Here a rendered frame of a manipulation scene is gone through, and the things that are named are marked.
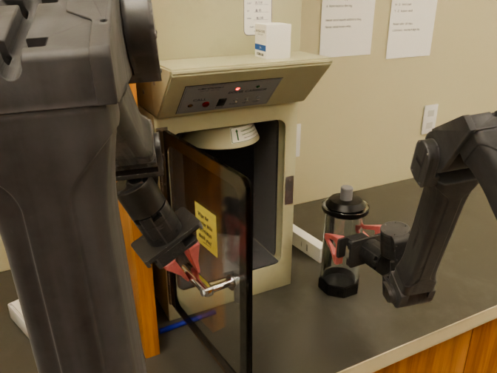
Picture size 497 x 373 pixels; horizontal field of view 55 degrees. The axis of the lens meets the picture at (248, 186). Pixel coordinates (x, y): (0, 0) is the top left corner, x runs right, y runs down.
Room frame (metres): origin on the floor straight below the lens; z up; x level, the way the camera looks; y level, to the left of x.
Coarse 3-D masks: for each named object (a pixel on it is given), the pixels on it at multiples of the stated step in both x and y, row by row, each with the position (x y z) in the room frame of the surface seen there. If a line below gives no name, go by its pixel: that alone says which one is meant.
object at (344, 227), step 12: (324, 204) 1.01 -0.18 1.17; (324, 228) 1.01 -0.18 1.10; (336, 228) 0.97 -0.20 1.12; (348, 228) 0.96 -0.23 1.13; (360, 228) 0.98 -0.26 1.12; (324, 240) 1.00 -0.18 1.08; (324, 252) 0.99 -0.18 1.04; (348, 252) 0.96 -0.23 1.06; (324, 264) 0.99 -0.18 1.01; (324, 276) 0.99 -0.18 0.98; (336, 276) 0.97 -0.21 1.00; (348, 276) 0.96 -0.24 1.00
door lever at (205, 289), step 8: (184, 264) 0.68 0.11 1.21; (184, 272) 0.67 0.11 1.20; (192, 272) 0.66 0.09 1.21; (192, 280) 0.64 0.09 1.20; (200, 280) 0.63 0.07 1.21; (224, 280) 0.64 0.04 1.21; (232, 280) 0.63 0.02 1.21; (200, 288) 0.62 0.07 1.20; (208, 288) 0.61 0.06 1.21; (216, 288) 0.62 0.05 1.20; (224, 288) 0.63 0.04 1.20; (232, 288) 0.63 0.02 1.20; (208, 296) 0.61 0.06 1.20
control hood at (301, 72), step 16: (160, 64) 0.83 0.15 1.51; (176, 64) 0.83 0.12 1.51; (192, 64) 0.83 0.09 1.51; (208, 64) 0.83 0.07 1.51; (224, 64) 0.83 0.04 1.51; (240, 64) 0.83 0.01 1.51; (256, 64) 0.84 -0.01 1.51; (272, 64) 0.86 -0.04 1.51; (288, 64) 0.87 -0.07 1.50; (304, 64) 0.89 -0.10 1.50; (320, 64) 0.91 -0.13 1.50; (176, 80) 0.78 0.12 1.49; (192, 80) 0.80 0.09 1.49; (208, 80) 0.81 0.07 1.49; (224, 80) 0.83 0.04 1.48; (240, 80) 0.85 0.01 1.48; (288, 80) 0.91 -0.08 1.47; (304, 80) 0.93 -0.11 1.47; (160, 96) 0.82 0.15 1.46; (176, 96) 0.82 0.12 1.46; (272, 96) 0.93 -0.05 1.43; (288, 96) 0.96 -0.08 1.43; (304, 96) 0.98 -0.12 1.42; (160, 112) 0.84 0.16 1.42; (192, 112) 0.88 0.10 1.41
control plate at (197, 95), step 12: (204, 84) 0.82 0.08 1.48; (216, 84) 0.83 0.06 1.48; (228, 84) 0.84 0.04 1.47; (240, 84) 0.86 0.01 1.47; (252, 84) 0.87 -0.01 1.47; (264, 84) 0.89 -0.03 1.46; (276, 84) 0.90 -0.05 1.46; (192, 96) 0.83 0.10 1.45; (204, 96) 0.85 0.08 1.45; (216, 96) 0.86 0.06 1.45; (228, 96) 0.87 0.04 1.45; (240, 96) 0.89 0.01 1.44; (252, 96) 0.91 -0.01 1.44; (264, 96) 0.92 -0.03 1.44; (180, 108) 0.85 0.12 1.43; (192, 108) 0.86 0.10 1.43; (204, 108) 0.88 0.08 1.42; (216, 108) 0.89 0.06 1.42
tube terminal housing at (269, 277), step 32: (160, 0) 0.89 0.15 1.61; (192, 0) 0.91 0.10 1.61; (224, 0) 0.94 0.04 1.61; (288, 0) 1.00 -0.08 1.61; (160, 32) 0.88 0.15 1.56; (192, 32) 0.91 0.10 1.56; (224, 32) 0.94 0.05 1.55; (192, 128) 0.91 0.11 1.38; (288, 128) 1.01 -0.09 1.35; (288, 160) 1.01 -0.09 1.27; (288, 224) 1.01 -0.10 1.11; (288, 256) 1.02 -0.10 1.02; (160, 288) 0.92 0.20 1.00; (256, 288) 0.97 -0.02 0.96
